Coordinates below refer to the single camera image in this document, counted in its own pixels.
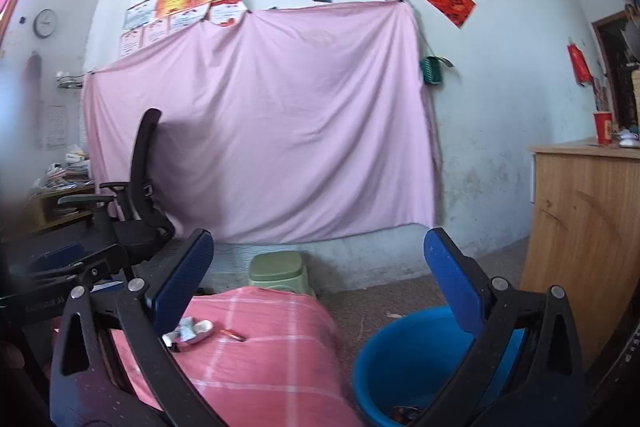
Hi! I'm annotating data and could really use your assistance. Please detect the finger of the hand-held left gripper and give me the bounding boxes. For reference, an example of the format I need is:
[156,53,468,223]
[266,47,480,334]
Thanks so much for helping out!
[7,241,87,278]
[15,244,130,290]

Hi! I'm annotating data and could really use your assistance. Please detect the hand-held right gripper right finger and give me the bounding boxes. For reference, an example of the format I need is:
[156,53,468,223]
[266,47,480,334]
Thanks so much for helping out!
[415,227,585,427]

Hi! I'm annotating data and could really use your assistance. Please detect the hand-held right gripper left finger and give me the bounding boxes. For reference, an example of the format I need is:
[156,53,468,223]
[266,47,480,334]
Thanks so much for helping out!
[49,228,226,427]

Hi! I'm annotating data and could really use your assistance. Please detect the white paper wrapper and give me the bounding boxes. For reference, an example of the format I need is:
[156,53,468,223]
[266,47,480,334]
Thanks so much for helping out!
[162,317,213,348]

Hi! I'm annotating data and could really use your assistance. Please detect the blue plastic bucket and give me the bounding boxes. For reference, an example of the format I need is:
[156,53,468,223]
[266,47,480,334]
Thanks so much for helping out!
[351,305,531,427]

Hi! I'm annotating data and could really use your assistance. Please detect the wooden desk with shelves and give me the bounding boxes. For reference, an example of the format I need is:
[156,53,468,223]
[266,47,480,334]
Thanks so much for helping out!
[25,184,108,228]

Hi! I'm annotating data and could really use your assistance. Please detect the pile of papers and books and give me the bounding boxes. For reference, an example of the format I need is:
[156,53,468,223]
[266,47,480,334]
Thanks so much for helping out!
[32,147,93,195]

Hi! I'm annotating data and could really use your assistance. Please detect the black office chair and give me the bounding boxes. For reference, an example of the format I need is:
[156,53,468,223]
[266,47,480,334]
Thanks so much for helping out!
[57,108,176,268]

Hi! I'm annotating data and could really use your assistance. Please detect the green plastic stool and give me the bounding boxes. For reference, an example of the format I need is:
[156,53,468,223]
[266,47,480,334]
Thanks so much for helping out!
[248,252,316,298]

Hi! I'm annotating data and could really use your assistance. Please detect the pink checkered tablecloth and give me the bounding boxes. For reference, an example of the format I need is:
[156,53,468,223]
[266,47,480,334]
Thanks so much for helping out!
[107,286,366,427]

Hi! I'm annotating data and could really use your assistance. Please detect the wooden cabinet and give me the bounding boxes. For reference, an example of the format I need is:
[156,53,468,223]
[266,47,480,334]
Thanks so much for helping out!
[520,139,640,368]

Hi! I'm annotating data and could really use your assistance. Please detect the pink hanging sheet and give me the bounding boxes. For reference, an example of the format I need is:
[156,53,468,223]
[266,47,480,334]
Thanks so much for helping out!
[81,0,443,244]

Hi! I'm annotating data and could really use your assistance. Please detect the green hanging basket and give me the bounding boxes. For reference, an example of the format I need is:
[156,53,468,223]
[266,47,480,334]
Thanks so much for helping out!
[420,55,453,85]

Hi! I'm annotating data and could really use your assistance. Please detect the red cup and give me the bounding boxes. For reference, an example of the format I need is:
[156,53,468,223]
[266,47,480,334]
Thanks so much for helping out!
[593,111,615,145]

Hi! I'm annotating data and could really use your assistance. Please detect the white wall calendar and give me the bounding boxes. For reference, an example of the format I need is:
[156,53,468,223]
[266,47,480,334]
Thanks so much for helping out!
[46,104,68,150]

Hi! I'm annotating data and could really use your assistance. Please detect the round wall clock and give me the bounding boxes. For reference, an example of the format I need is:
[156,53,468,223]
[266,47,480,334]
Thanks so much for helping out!
[34,9,58,38]

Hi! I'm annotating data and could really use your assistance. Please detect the red diamond wall poster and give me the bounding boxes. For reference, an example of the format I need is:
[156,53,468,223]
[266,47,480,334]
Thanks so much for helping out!
[418,0,477,29]

